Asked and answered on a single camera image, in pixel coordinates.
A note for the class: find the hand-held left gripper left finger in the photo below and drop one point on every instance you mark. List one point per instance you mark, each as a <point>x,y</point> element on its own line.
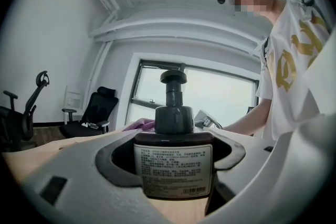
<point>78,165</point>

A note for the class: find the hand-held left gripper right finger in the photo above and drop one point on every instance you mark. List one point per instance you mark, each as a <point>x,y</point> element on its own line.
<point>275,178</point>

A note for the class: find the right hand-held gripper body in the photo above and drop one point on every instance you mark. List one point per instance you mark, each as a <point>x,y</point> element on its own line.
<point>203,117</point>

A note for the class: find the dark brown pump soap dispenser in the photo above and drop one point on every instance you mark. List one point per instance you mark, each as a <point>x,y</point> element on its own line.
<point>170,144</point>

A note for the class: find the purple cloth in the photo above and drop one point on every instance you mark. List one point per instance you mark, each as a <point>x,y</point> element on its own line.
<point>144,125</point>

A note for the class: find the person's right forearm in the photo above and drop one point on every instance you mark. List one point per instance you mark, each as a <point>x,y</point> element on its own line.
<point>246,120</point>

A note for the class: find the dark-framed window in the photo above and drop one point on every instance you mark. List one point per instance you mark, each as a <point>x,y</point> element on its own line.
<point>220,94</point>

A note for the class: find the black mesh office chair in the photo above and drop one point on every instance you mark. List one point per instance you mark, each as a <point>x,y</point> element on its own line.
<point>97,110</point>

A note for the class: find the white wooden chair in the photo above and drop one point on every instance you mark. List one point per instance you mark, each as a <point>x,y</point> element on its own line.
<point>73,98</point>

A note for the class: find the black office chair with headrest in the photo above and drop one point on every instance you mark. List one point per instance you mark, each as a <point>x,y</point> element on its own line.
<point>27,112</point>

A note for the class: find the person's white gold-print shirt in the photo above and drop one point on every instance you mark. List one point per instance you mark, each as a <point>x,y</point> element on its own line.
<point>286,60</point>

